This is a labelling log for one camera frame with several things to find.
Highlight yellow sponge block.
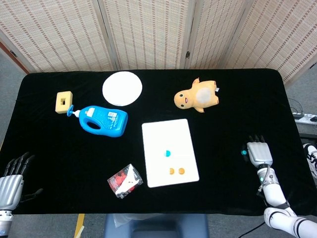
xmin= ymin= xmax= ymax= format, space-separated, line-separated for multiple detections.
xmin=54 ymin=91 xmax=74 ymax=115

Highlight yellow floor tape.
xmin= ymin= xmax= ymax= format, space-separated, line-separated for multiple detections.
xmin=74 ymin=214 xmax=85 ymax=238

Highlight dark side table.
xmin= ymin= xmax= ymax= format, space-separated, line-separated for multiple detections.
xmin=296 ymin=121 xmax=317 ymax=139

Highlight thin black floor cable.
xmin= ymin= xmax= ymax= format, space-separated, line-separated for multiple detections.
xmin=288 ymin=98 xmax=304 ymax=115

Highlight white round plate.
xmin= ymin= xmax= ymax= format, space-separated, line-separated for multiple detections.
xmin=102 ymin=71 xmax=143 ymax=107

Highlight woven bamboo folding screen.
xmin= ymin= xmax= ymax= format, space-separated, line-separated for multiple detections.
xmin=0 ymin=0 xmax=317 ymax=86

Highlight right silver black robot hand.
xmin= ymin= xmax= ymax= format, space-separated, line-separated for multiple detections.
xmin=240 ymin=134 xmax=273 ymax=171

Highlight black and white sneaker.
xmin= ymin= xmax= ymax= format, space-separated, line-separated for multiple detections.
xmin=303 ymin=143 xmax=317 ymax=178

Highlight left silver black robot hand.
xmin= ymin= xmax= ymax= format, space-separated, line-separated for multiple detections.
xmin=0 ymin=151 xmax=43 ymax=211

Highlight clear bag red items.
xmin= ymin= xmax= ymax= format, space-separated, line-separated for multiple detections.
xmin=107 ymin=163 xmax=144 ymax=199

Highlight white power strip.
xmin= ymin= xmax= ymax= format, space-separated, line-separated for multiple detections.
xmin=293 ymin=113 xmax=317 ymax=124

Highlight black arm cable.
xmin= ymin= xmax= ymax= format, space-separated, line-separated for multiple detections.
xmin=241 ymin=221 xmax=266 ymax=238

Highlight blue grey chair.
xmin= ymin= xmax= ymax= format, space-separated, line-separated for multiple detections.
xmin=104 ymin=213 xmax=210 ymax=238

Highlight blue detergent pump bottle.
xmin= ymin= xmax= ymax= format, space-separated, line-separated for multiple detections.
xmin=66 ymin=104 xmax=129 ymax=137

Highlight black tablecloth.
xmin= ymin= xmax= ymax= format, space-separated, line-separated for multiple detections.
xmin=0 ymin=68 xmax=309 ymax=216

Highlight yellow plush toy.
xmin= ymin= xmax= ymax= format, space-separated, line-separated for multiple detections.
xmin=173 ymin=77 xmax=220 ymax=114

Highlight white rectangular board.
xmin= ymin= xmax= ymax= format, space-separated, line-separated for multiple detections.
xmin=141 ymin=119 xmax=200 ymax=188

